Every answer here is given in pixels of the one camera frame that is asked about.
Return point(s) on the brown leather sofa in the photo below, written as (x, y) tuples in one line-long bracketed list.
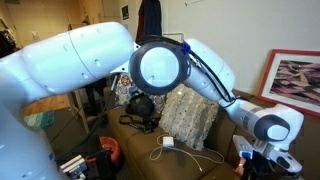
[(148, 159)]

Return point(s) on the black camera with strap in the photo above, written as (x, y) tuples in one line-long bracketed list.
[(146, 124)]

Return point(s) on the colourful floral pillow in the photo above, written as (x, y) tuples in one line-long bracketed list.
[(126, 89)]

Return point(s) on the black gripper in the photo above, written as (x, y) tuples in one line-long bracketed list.
[(259, 168)]

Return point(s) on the hanging dark jacket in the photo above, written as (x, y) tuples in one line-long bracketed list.
[(149, 19)]

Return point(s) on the books stack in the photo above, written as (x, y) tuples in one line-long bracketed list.
[(75, 168)]

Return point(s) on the black camera bag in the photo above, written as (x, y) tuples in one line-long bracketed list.
[(140, 105)]

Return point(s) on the white power adapter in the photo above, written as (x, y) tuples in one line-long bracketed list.
[(168, 141)]

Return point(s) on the framed picture white mat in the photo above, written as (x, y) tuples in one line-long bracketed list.
[(178, 36)]

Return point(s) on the orange helmet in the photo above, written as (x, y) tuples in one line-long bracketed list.
[(116, 152)]

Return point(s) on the red framed picture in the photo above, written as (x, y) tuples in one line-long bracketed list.
[(292, 77)]

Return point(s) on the white shaggy pillow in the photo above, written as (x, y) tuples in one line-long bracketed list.
[(188, 116)]

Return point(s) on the pink pouch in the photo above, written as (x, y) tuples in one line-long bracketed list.
[(240, 168)]

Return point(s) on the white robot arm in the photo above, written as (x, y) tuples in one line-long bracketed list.
[(82, 56)]

